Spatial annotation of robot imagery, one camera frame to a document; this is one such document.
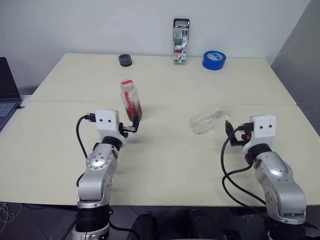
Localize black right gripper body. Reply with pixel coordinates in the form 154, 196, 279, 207
229, 121, 255, 148

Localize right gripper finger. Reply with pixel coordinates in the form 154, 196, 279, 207
224, 119, 237, 138

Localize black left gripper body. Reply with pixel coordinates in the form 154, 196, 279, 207
117, 121, 138, 138

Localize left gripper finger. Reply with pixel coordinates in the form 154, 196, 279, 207
131, 113, 141, 134

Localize clear bottle with red tape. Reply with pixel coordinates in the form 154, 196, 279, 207
119, 79, 144, 122

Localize clear empty plastic bottle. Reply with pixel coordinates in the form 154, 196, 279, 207
188, 104, 237, 136

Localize dark grey round cap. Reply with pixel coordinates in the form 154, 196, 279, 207
118, 53, 134, 68

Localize blue tape roll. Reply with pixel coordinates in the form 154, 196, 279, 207
201, 50, 227, 72

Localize marker pen set case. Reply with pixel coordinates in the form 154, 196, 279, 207
172, 17, 191, 65

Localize dark laptop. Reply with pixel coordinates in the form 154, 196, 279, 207
0, 56, 23, 133

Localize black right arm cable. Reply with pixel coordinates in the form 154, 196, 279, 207
220, 123, 270, 208

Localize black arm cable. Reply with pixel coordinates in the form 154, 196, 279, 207
75, 112, 98, 187
220, 123, 270, 208

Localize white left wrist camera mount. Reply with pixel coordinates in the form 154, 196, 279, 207
95, 108, 126, 141

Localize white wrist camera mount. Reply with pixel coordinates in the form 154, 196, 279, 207
95, 108, 126, 141
249, 113, 277, 149

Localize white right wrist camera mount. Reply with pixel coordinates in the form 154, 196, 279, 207
249, 113, 277, 149

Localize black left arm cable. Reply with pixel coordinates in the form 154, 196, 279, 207
75, 112, 98, 187

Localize black base cable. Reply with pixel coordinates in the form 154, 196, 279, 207
108, 219, 140, 240

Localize thin white cord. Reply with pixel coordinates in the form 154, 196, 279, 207
0, 200, 25, 227

